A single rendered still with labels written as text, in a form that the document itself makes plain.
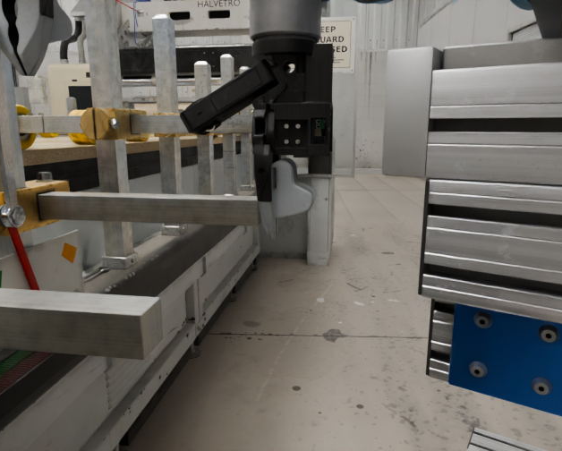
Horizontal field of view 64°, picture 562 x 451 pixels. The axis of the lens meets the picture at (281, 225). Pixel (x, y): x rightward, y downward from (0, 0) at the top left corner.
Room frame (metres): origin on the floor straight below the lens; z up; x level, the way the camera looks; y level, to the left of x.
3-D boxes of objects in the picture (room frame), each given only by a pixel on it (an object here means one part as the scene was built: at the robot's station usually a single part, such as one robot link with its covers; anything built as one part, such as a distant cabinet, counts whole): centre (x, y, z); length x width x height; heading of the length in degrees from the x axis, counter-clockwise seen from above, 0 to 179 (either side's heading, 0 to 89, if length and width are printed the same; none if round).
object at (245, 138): (1.75, 0.13, 0.92); 0.04 x 0.04 x 0.48; 81
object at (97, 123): (0.78, 0.28, 0.95); 0.14 x 0.06 x 0.05; 171
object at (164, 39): (1.01, 0.25, 0.93); 0.04 x 0.04 x 0.48; 81
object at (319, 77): (0.50, -0.01, 0.97); 0.09 x 0.08 x 0.12; 81
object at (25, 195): (0.54, 0.32, 0.85); 0.14 x 0.06 x 0.05; 171
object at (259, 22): (0.51, -0.01, 1.05); 0.08 x 0.08 x 0.05
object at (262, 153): (0.49, 0.02, 0.91); 0.05 x 0.02 x 0.09; 171
